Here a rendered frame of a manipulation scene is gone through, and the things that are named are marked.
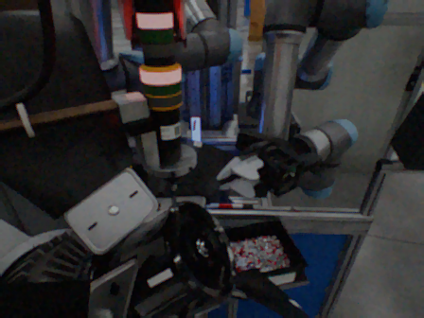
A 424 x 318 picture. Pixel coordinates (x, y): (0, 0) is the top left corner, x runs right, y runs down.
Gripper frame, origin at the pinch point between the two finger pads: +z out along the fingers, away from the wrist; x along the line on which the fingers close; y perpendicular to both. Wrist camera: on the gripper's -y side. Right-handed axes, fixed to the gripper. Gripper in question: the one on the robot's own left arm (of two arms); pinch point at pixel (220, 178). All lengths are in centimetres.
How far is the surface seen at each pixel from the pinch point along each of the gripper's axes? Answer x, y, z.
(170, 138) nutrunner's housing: -14.8, 3.9, 11.6
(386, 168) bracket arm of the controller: 14, 10, -53
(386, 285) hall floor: 116, 25, -112
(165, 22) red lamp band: -27.0, 2.5, 10.9
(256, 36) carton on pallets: 180, -635, -621
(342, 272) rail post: 58, 15, -50
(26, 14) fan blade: -25.3, -13.7, 20.9
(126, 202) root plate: -8.6, 4.9, 18.3
